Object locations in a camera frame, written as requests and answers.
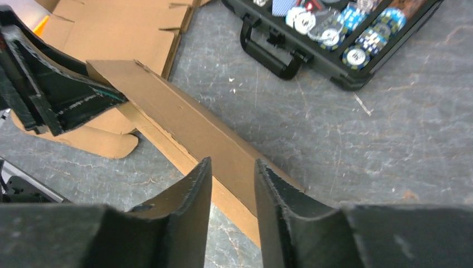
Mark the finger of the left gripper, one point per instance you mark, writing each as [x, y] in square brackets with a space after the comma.
[9, 17]
[45, 95]

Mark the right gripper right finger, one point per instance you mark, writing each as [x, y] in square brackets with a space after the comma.
[298, 231]

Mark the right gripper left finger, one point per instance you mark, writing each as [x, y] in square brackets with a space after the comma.
[168, 230]

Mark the brown cardboard box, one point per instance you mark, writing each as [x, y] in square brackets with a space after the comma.
[187, 132]

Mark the yellow plastic toy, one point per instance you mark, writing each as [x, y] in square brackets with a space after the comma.
[38, 30]

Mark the flat cardboard sheet stack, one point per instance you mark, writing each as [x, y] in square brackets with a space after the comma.
[148, 31]

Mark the black poker chip case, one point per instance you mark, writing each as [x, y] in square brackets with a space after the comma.
[347, 41]

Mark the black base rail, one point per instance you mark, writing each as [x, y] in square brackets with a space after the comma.
[18, 186]

